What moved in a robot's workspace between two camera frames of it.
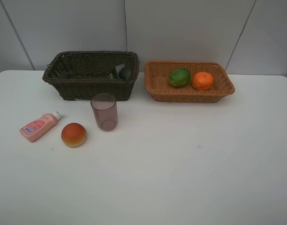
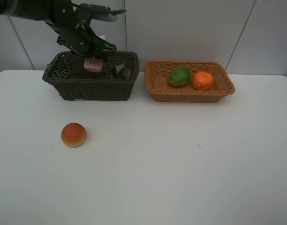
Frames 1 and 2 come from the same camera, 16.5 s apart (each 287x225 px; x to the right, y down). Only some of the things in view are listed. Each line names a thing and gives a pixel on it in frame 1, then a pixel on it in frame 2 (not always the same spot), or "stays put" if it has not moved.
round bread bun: (73, 135) stays put
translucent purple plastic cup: (104, 107) to (79, 62)
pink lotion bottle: (39, 126) to (91, 64)
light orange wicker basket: (156, 76) stays put
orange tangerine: (202, 81) stays put
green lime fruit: (180, 77) stays put
